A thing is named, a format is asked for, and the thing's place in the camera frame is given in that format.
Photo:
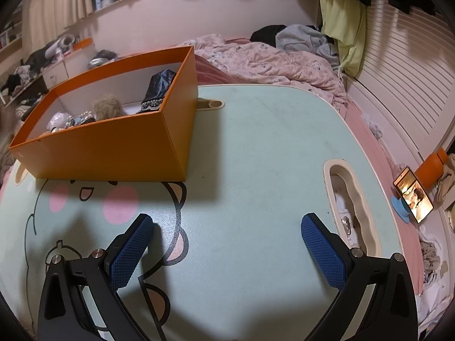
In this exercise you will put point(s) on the grey clothing bundle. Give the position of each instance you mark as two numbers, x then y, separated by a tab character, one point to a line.
103	57

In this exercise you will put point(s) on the small silver item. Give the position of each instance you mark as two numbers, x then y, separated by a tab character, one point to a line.
347	226

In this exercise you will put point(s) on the pearl bead accessory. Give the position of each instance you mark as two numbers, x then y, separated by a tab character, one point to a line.
83	117

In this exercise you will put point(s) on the orange bottle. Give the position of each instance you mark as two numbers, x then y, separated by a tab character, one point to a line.
430	170

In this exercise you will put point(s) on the clear crinkled plastic item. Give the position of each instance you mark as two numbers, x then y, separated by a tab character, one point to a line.
58	120

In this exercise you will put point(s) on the brown furry item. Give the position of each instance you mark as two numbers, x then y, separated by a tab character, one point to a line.
106	106

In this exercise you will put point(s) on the blue phone stand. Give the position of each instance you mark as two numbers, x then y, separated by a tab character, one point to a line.
400	207

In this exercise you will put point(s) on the yellow-green hanging garment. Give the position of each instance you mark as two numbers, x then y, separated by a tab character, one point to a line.
348	32

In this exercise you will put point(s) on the small orange box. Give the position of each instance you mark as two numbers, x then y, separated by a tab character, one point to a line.
83	43

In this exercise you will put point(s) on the white crumpled cloth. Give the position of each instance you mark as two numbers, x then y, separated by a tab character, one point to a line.
432	291

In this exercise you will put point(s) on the smartphone with lit screen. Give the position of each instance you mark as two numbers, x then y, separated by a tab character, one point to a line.
412	195

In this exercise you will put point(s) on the grey hoodie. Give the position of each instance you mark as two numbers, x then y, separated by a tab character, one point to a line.
302	41

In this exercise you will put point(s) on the pink printed blanket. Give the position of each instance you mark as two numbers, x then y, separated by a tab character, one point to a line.
256	64

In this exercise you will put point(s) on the black clothing on bed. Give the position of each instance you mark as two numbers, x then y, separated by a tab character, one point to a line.
266	35

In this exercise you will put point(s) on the orange cardboard box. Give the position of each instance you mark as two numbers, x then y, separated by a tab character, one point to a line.
106	149

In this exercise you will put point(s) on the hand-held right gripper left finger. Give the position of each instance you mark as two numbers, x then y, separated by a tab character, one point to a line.
131	252

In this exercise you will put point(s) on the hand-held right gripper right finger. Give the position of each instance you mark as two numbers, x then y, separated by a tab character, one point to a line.
325	255

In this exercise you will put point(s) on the white drawer unit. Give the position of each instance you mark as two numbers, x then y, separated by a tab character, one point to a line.
67	67

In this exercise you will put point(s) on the small bottle on sill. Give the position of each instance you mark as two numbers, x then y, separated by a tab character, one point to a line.
98	3

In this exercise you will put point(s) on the pile of dark clothes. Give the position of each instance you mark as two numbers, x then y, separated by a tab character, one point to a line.
21	74

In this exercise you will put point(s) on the beige curtain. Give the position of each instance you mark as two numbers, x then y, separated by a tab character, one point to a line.
53	0

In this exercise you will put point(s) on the grey hair dryer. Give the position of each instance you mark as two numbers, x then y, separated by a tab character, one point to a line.
62	44

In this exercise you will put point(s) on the dark blue satin pouch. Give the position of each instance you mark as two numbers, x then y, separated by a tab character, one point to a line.
158	85

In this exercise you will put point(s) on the beige crumpled clothing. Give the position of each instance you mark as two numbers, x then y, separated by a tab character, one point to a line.
446	188

